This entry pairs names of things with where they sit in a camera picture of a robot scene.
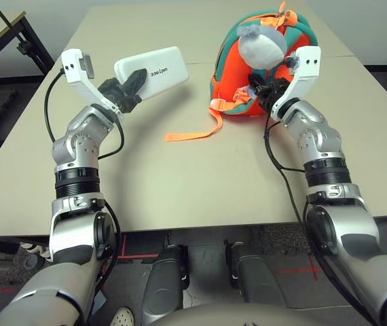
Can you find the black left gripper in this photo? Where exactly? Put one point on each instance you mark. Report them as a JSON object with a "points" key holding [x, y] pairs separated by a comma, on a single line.
{"points": [[117, 91]]}

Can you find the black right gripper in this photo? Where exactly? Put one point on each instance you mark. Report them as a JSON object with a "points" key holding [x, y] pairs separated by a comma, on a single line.
{"points": [[276, 90]]}

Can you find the white pencil case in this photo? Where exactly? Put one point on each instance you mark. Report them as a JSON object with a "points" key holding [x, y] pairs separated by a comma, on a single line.
{"points": [[166, 68]]}

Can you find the orange and teal backpack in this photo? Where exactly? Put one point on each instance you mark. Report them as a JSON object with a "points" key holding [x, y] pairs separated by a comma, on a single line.
{"points": [[227, 68]]}

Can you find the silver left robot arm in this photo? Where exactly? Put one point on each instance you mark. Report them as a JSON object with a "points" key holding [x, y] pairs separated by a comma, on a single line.
{"points": [[74, 146]]}

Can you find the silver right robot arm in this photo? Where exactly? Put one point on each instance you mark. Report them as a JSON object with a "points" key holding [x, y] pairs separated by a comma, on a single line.
{"points": [[315, 139]]}

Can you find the grey and white plush pendant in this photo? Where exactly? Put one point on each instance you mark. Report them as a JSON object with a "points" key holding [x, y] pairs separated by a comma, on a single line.
{"points": [[261, 47]]}

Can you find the black stand pole with clamp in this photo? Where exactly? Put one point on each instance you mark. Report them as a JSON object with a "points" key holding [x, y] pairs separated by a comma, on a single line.
{"points": [[25, 47]]}

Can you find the grey robot right leg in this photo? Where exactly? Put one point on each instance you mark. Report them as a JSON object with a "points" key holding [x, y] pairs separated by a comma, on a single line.
{"points": [[258, 278]]}

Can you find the grey robot leg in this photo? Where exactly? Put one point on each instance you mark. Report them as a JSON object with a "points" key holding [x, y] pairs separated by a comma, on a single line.
{"points": [[258, 278], [164, 288]]}

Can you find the grey robot left leg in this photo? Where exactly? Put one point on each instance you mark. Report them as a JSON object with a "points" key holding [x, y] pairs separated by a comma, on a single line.
{"points": [[164, 288]]}

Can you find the small grey-blue block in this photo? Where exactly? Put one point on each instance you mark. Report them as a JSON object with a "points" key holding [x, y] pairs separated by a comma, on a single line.
{"points": [[99, 302]]}

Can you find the grey robot torso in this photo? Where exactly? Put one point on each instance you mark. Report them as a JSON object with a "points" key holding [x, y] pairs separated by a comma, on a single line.
{"points": [[234, 317]]}

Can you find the white perforated shoe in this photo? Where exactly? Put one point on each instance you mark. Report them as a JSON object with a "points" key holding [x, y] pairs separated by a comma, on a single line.
{"points": [[124, 317]]}

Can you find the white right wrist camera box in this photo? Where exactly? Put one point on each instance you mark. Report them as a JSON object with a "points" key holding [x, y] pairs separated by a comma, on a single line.
{"points": [[307, 64]]}

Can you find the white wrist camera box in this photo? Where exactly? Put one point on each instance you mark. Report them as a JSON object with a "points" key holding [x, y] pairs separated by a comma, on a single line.
{"points": [[73, 66], [307, 64]]}

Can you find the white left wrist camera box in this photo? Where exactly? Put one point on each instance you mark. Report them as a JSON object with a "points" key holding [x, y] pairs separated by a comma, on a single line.
{"points": [[73, 66]]}

